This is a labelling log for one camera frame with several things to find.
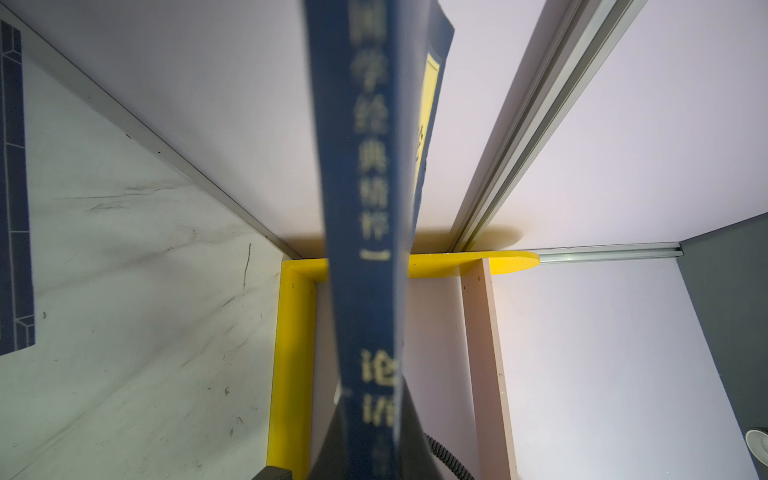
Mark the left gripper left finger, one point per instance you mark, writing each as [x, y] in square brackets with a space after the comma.
[332, 461]

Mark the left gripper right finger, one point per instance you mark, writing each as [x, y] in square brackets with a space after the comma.
[415, 459]

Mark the dark blue file underneath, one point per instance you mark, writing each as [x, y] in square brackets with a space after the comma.
[17, 292]

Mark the blue file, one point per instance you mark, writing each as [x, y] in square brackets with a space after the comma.
[367, 63]

